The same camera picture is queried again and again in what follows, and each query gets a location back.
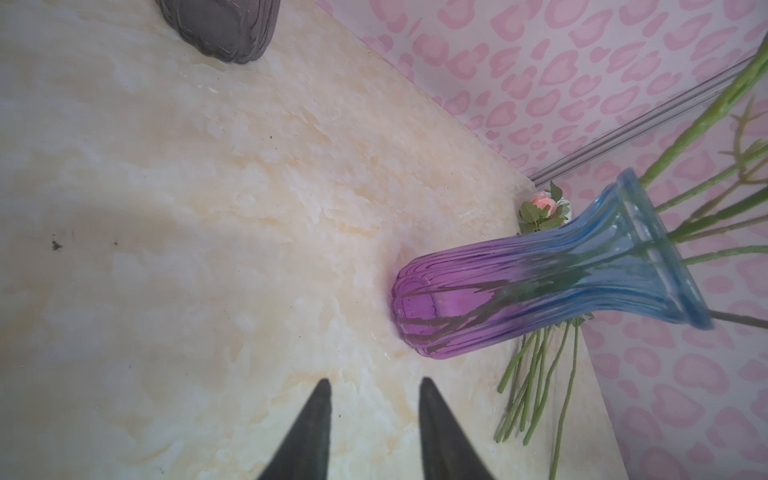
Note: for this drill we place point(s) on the pile of artificial flowers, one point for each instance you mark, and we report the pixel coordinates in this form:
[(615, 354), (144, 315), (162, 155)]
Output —
[(529, 373)]

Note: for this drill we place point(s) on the cream rose flower stem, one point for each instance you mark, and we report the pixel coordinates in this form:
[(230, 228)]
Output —
[(741, 162)]

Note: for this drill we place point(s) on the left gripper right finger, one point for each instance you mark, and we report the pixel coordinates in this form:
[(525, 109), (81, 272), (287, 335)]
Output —
[(446, 451)]

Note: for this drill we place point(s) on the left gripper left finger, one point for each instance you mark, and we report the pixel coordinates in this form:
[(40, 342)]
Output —
[(305, 449)]

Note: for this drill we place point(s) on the peach carnation flower stem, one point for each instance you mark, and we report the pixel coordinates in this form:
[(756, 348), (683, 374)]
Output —
[(745, 250)]

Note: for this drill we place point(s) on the white blue rose stem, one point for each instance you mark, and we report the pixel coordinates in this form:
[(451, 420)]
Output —
[(743, 320)]

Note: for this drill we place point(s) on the pink carnation flower stem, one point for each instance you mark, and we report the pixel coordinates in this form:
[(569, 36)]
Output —
[(716, 111)]

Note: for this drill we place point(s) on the coral pink rose stem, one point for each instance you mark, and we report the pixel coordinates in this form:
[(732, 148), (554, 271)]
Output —
[(735, 209)]

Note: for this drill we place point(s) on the purple blue glass vase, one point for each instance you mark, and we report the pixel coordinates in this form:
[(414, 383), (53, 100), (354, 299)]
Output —
[(615, 256)]

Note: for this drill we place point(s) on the red glass vase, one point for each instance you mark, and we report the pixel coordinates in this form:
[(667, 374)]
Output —
[(232, 31)]

